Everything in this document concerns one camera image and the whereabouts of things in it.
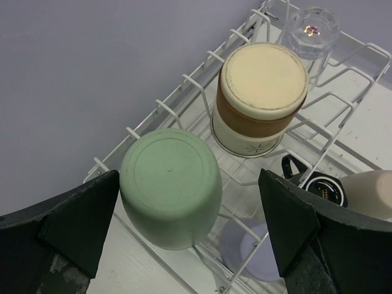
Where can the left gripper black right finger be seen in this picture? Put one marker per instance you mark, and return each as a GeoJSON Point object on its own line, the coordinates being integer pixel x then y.
{"type": "Point", "coordinates": [321, 247]}

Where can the tall beige cup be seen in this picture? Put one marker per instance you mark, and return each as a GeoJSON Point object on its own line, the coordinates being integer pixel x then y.
{"type": "Point", "coordinates": [369, 193]}

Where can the white wire dish rack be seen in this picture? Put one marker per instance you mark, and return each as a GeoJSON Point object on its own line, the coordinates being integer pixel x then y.
{"type": "Point", "coordinates": [344, 128]}

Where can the lavender plastic cup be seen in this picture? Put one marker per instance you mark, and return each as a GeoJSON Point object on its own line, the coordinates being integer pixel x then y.
{"type": "Point", "coordinates": [235, 244]}

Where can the small clear faceted glass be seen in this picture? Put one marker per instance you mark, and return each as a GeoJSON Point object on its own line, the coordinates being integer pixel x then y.
{"type": "Point", "coordinates": [311, 34]}

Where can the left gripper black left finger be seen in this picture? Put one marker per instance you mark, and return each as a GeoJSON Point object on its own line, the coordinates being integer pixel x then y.
{"type": "Point", "coordinates": [55, 246]}

